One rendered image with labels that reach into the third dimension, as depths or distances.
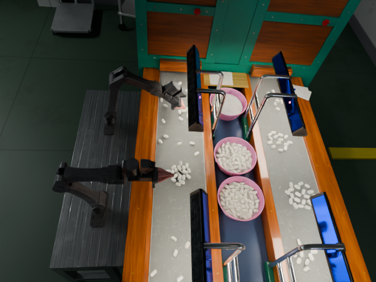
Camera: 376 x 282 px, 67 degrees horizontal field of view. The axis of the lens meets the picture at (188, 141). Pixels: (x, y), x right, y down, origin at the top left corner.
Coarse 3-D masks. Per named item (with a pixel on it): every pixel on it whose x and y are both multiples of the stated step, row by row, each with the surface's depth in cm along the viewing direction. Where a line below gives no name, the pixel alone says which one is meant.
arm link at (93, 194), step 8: (56, 176) 126; (72, 184) 129; (80, 184) 134; (72, 192) 132; (80, 192) 133; (88, 192) 138; (96, 192) 143; (88, 200) 140; (96, 200) 142; (104, 200) 147
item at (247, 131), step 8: (256, 88) 175; (256, 96) 176; (264, 96) 160; (272, 96) 158; (280, 96) 158; (288, 96) 159; (296, 96) 160; (256, 104) 173; (264, 104) 163; (248, 112) 193; (256, 112) 172; (256, 120) 175; (248, 128) 194; (248, 136) 189
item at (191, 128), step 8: (192, 48) 175; (192, 56) 171; (192, 64) 167; (192, 80) 161; (200, 80) 166; (192, 88) 157; (192, 96) 154; (200, 96) 157; (192, 104) 151; (200, 104) 153; (192, 112) 148; (200, 112) 149; (192, 120) 146; (200, 120) 146; (192, 128) 145; (200, 128) 145
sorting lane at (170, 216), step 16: (160, 80) 208; (176, 80) 210; (160, 112) 191; (176, 112) 193; (160, 128) 184; (176, 128) 185; (160, 144) 177; (176, 144) 178; (160, 160) 170; (176, 160) 172; (192, 160) 173; (192, 176) 167; (160, 192) 159; (176, 192) 160; (160, 208) 154; (176, 208) 155; (160, 224) 149; (176, 224) 150; (160, 240) 144; (160, 256) 140; (176, 256) 141; (160, 272) 136; (176, 272) 136
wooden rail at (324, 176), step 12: (300, 84) 217; (300, 108) 203; (312, 120) 198; (312, 132) 192; (312, 144) 186; (312, 156) 180; (324, 156) 181; (312, 168) 178; (324, 168) 176; (324, 180) 171; (336, 180) 172; (336, 192) 167; (336, 204) 163; (336, 216) 159; (348, 216) 159; (348, 228) 155; (348, 240) 152; (348, 252) 148; (360, 252) 148; (360, 264) 145; (360, 276) 142
